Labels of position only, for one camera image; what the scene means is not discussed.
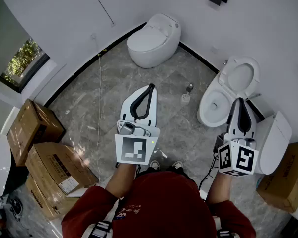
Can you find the white egg-shaped toilet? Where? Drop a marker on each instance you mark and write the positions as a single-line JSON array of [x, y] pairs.
[[151, 46]]

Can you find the cardboard box with white label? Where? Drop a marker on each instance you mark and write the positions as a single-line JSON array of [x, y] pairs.
[[57, 165]]

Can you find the person's left forearm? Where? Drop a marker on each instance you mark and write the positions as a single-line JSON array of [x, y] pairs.
[[120, 180]]

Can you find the window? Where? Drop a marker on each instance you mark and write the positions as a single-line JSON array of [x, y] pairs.
[[24, 63]]

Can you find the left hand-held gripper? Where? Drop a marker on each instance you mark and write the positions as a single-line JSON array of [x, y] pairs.
[[134, 147]]

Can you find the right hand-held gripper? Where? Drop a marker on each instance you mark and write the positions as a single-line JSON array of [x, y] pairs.
[[245, 159]]

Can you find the white closed-lid toilet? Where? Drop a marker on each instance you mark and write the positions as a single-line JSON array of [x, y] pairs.
[[273, 145]]

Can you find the person's right shoe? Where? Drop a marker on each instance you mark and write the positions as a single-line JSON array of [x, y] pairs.
[[177, 164]]

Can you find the chrome water valve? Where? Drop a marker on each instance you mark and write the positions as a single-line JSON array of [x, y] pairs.
[[225, 62]]

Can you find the white wall outlet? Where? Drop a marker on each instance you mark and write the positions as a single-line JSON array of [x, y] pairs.
[[93, 36]]

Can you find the white toilet with raised seat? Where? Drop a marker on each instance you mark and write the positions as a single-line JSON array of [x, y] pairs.
[[213, 108]]

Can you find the person's shoe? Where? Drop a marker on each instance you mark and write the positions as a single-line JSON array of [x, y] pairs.
[[154, 163], [177, 164]]

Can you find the person's red sweatshirt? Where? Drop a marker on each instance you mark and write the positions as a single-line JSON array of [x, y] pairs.
[[164, 207]]

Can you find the person's left shoe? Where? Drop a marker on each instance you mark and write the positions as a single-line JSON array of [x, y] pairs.
[[154, 163]]

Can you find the person's right forearm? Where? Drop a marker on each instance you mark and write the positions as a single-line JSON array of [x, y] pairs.
[[219, 190]]

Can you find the white toilet brush holder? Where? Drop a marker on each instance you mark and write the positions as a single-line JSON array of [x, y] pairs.
[[185, 100]]

